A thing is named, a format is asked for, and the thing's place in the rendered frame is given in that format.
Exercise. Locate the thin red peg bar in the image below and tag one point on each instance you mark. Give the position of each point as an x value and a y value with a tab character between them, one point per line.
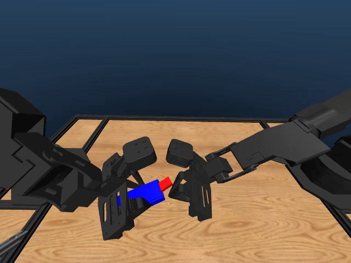
165	183

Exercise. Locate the blue hollow socket block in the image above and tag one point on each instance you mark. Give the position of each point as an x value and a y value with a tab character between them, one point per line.
148	190

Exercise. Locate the black table frame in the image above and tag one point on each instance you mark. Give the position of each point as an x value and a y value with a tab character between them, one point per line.
178	118

